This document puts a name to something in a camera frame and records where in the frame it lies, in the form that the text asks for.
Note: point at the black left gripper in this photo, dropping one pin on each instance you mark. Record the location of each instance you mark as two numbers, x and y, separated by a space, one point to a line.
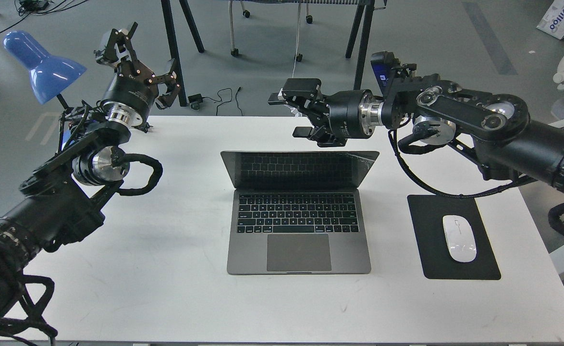
131 94

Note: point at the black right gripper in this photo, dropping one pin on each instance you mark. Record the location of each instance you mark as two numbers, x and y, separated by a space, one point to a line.
353 114

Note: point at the grey laptop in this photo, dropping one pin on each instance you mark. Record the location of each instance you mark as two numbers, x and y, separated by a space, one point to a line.
297 212

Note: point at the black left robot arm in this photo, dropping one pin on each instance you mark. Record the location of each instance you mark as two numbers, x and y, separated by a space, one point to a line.
64 197

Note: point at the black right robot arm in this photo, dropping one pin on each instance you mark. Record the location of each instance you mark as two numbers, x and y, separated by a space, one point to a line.
422 114

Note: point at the blue desk lamp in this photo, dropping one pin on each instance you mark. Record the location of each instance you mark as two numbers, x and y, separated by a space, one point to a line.
49 74

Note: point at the black mouse pad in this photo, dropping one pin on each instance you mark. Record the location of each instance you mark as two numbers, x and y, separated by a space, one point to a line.
427 213

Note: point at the white computer mouse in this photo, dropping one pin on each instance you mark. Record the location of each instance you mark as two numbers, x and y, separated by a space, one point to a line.
459 238

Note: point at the cardboard box with blue print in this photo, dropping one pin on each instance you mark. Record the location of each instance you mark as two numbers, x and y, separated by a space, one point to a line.
552 21

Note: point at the black table frame legs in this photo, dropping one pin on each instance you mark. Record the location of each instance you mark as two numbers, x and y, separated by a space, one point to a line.
362 23

